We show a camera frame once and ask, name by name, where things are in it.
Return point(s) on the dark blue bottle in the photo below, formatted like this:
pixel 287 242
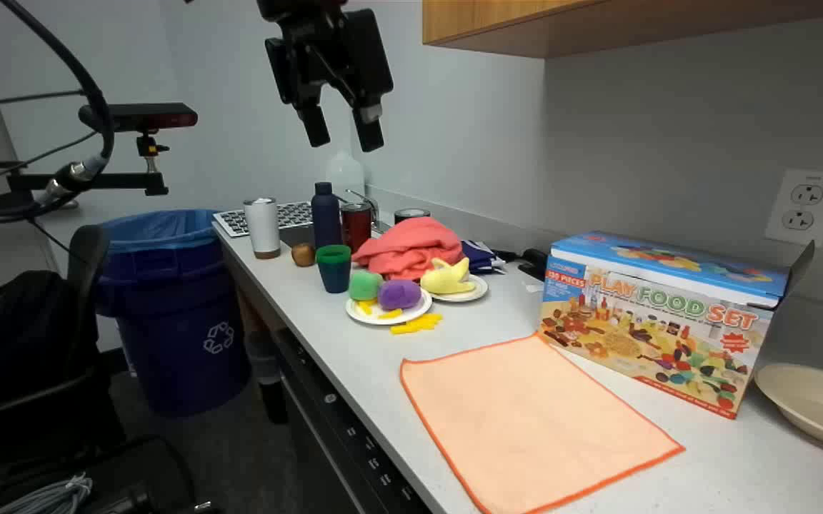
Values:
pixel 326 219

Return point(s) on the play food set box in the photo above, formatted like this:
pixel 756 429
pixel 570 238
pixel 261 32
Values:
pixel 657 333

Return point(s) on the beige plate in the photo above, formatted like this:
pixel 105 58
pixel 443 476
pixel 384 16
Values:
pixel 811 402

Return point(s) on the small white plate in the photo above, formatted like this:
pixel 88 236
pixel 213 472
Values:
pixel 476 292

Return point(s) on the dark metal can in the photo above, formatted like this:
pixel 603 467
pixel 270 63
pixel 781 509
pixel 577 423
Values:
pixel 413 216

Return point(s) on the purple plush ball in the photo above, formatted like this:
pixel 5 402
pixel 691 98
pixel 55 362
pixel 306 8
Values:
pixel 398 296

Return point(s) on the translucent white bottle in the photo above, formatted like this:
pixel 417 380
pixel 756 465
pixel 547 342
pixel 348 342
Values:
pixel 343 175

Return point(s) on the white wall outlet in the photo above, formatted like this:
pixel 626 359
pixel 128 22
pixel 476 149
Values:
pixel 807 203

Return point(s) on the small brown cup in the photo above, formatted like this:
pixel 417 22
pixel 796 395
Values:
pixel 304 256

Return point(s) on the dark blue folded object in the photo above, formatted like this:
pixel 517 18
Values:
pixel 480 258

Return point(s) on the yellow plush toy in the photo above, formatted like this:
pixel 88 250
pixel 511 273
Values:
pixel 443 279

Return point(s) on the large white plate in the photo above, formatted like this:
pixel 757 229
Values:
pixel 371 318

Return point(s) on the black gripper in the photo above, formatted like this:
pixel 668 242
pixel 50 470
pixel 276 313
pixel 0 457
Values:
pixel 336 52

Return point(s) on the blue recycling bin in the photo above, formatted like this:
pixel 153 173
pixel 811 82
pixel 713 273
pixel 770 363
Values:
pixel 171 325

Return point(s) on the dark red cup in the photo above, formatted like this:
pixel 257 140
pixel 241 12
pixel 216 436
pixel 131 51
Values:
pixel 354 229

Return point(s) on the green plush pear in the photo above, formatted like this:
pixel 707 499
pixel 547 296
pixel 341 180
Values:
pixel 364 286

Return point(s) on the orange microfibre cloth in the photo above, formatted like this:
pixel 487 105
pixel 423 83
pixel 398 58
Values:
pixel 526 429

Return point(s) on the red crumpled cloth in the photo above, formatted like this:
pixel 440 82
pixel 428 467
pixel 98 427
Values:
pixel 407 248

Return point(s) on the black equipment with silver parts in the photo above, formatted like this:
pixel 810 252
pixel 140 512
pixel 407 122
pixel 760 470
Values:
pixel 336 446

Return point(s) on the wooden wall cabinet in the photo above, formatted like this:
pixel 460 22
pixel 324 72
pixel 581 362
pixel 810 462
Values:
pixel 487 18

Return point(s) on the yellow toy food piece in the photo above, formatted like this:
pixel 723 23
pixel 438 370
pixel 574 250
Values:
pixel 416 325

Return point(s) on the yellow toy fry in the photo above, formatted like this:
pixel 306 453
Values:
pixel 366 310

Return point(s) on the black office chair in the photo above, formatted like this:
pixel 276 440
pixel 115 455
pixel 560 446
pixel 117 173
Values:
pixel 21 333

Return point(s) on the black stereo camera bar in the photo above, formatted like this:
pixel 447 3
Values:
pixel 136 116

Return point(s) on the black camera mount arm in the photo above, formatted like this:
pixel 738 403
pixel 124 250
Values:
pixel 98 178

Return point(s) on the green bowl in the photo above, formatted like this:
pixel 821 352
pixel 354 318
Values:
pixel 333 273

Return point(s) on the grey computer keyboard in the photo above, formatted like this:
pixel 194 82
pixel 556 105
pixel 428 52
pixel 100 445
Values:
pixel 233 222

